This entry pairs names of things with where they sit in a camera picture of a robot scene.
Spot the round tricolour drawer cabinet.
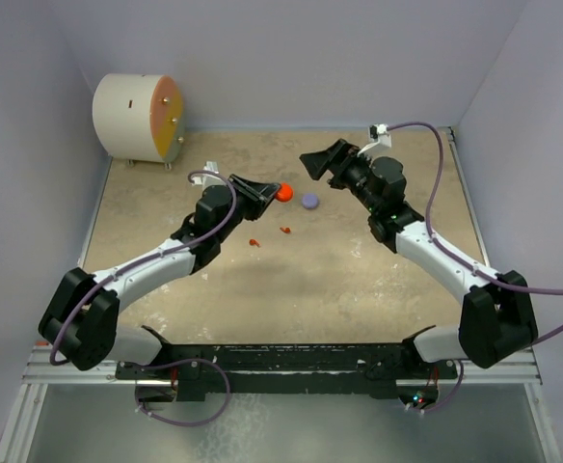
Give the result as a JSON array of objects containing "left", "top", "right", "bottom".
[{"left": 92, "top": 73, "right": 185, "bottom": 170}]

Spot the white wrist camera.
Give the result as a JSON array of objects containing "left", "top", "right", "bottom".
[
  {"left": 190, "top": 161, "right": 224, "bottom": 190},
  {"left": 359, "top": 123, "right": 392, "bottom": 154}
]

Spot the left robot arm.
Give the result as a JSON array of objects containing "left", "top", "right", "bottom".
[{"left": 39, "top": 175, "right": 282, "bottom": 378}]

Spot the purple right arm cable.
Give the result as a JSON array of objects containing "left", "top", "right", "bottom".
[{"left": 382, "top": 121, "right": 563, "bottom": 415}]

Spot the orange earbud charging case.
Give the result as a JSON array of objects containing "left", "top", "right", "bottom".
[{"left": 275, "top": 183, "right": 294, "bottom": 203}]

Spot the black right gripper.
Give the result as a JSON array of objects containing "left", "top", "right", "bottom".
[{"left": 300, "top": 140, "right": 379, "bottom": 214}]

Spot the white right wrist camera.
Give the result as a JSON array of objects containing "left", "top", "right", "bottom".
[{"left": 359, "top": 123, "right": 392, "bottom": 154}]

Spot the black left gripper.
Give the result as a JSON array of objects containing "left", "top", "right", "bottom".
[{"left": 215, "top": 175, "right": 279, "bottom": 242}]

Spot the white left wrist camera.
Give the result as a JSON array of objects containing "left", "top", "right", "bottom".
[{"left": 190, "top": 161, "right": 224, "bottom": 190}]

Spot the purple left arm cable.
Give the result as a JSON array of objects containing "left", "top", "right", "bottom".
[{"left": 49, "top": 169, "right": 238, "bottom": 426}]

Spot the purple earbud charging case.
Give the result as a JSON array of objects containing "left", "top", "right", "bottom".
[{"left": 301, "top": 193, "right": 320, "bottom": 210}]

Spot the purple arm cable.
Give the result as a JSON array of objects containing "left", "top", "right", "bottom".
[
  {"left": 49, "top": 169, "right": 238, "bottom": 426},
  {"left": 382, "top": 121, "right": 563, "bottom": 415}
]

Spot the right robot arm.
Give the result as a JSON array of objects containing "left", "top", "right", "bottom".
[{"left": 300, "top": 139, "right": 538, "bottom": 377}]

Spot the aluminium rail frame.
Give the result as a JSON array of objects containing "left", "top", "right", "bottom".
[{"left": 0, "top": 125, "right": 562, "bottom": 463}]

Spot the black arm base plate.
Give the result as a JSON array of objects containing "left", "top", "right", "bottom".
[{"left": 116, "top": 342, "right": 458, "bottom": 401}]

